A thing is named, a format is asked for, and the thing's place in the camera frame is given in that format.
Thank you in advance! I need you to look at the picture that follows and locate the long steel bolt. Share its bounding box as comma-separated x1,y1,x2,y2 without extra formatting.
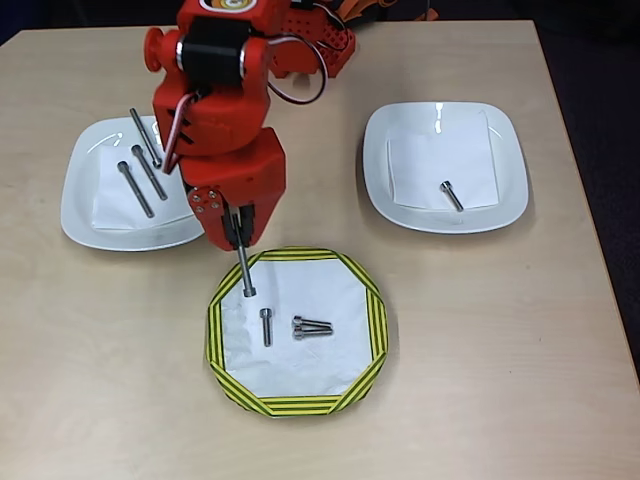
234,212,257,300
128,107,165,170
130,143,168,201
117,159,155,219

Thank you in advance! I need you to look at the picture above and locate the short steel bolt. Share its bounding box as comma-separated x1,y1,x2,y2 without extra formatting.
259,307,275,348
292,327,334,342
438,179,465,214
291,314,334,332

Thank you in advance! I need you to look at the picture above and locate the white paper napkin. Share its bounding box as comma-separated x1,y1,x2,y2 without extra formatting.
386,109,501,211
91,135,207,234

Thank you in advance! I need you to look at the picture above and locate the white square plate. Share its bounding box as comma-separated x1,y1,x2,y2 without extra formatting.
362,101,530,235
60,114,226,253

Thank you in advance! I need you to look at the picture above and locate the yellow striped octagonal paper plate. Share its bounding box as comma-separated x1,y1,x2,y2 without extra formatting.
203,244,390,420

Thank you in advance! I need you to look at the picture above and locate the orange table clamp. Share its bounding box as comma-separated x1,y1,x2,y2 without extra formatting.
334,0,396,24

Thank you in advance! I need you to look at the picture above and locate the black red wrist cable loop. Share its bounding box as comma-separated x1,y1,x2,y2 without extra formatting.
264,34,334,106

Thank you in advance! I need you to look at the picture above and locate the white gripper servo cable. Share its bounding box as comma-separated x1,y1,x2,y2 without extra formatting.
159,92,201,176

